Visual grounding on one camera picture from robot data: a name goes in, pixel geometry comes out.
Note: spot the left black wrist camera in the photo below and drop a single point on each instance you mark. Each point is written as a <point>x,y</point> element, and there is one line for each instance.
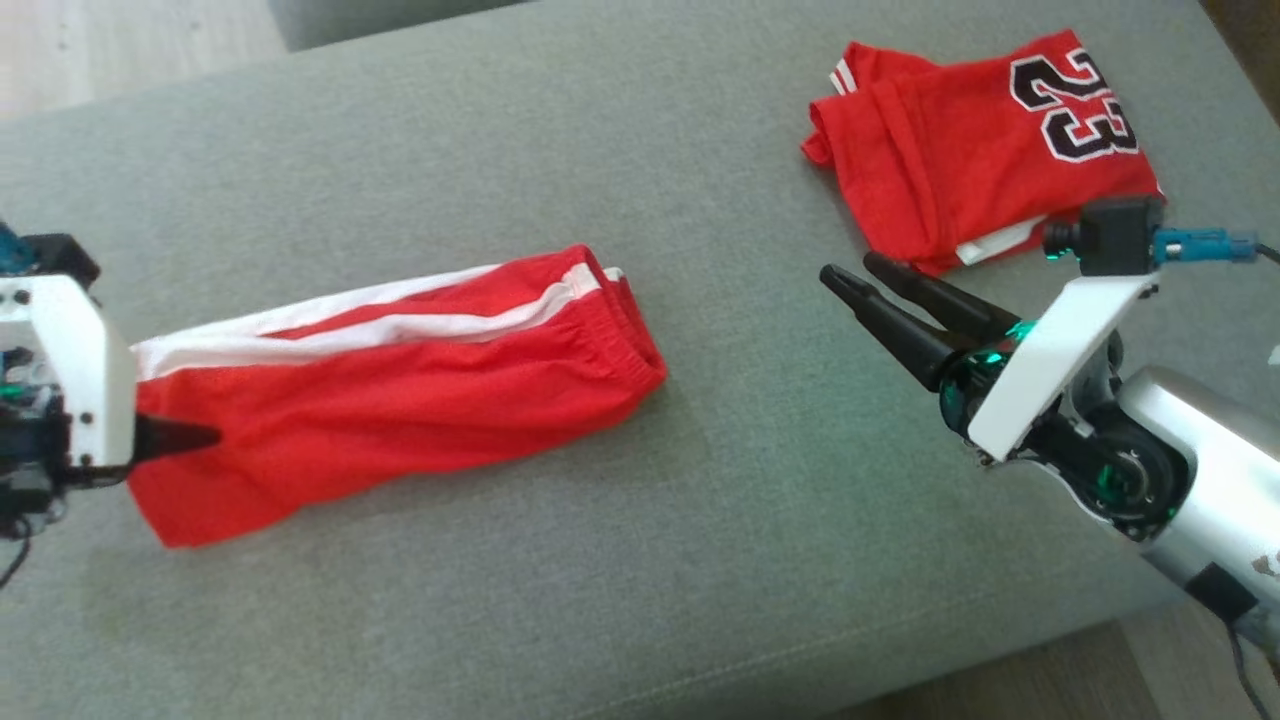
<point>60,258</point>

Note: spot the teal camera connector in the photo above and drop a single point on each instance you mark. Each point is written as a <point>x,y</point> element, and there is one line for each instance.
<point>12,252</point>
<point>1205,245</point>

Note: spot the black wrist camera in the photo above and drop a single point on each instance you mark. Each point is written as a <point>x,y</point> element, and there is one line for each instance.
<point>60,258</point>
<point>1115,235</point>

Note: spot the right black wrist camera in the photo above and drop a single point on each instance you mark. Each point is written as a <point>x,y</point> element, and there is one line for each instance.
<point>1115,235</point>

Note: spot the red basketball jersey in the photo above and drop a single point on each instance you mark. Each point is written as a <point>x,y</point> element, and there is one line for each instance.
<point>950,170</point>

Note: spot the left teal camera connector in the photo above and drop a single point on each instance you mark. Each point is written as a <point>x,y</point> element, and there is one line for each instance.
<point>12,252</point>

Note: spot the right teal camera connector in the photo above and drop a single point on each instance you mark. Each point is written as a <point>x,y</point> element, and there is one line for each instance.
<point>1205,245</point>

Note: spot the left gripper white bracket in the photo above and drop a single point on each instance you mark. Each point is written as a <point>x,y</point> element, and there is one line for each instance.
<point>90,380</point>

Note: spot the grey sofa seat cushion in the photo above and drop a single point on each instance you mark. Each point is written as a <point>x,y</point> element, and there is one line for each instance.
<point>350,20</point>
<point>600,560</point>

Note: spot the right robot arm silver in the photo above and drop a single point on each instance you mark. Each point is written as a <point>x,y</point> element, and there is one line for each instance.
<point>1220,470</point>

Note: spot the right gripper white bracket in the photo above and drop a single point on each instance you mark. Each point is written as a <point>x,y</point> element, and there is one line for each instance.
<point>1050,360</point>

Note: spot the red shorts white stripes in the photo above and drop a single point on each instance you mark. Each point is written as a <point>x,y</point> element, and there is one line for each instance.
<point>400,400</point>

